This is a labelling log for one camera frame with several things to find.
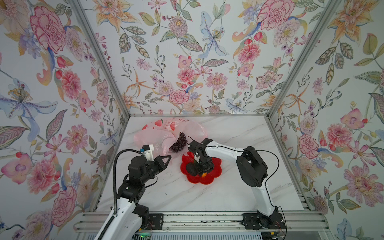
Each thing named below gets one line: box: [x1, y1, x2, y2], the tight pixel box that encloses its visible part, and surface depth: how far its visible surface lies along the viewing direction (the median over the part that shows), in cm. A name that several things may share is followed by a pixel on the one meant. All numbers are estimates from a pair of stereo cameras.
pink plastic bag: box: [134, 117, 208, 156], surface depth 92 cm
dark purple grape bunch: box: [170, 131, 188, 153], surface depth 100 cm
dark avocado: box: [186, 162, 198, 177], surface depth 90 cm
